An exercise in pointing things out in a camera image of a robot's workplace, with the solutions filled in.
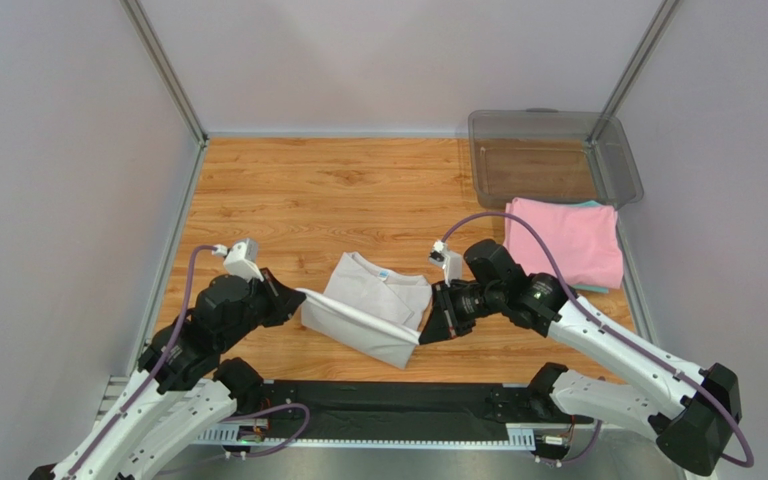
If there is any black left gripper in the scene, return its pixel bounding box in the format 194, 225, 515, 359
219, 265, 307, 350

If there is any white t shirt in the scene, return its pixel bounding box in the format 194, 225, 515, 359
301, 252, 431, 369

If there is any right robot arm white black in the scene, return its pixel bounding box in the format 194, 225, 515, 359
419, 239, 742, 476

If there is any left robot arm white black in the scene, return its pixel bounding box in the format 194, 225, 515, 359
30, 269, 307, 479

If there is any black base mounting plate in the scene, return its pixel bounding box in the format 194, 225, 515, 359
254, 380, 570, 441

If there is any pink folded t shirt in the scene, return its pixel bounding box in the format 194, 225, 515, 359
505, 198, 624, 289

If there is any teal folded t shirt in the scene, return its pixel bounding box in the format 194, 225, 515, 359
572, 200, 610, 294

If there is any clear grey plastic bin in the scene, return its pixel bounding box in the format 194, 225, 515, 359
467, 109, 644, 209

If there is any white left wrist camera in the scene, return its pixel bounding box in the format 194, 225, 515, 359
212, 238, 264, 281

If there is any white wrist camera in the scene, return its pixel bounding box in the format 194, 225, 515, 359
428, 240, 463, 286
212, 238, 264, 281

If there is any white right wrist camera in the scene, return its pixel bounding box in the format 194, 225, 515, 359
428, 240, 463, 286

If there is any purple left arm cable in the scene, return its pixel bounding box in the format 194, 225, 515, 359
67, 244, 312, 480

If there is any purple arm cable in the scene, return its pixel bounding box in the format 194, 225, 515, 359
439, 211, 755, 469
67, 244, 312, 480

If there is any aluminium frame rail front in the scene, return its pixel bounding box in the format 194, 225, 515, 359
74, 375, 718, 480

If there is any left aluminium frame post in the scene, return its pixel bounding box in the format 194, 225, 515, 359
120, 0, 209, 148

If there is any aluminium frame post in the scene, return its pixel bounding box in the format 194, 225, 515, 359
588, 0, 683, 142
120, 0, 209, 148

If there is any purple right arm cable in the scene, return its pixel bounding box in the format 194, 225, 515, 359
439, 211, 755, 469

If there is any right aluminium frame post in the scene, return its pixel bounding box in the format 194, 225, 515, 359
588, 0, 683, 142

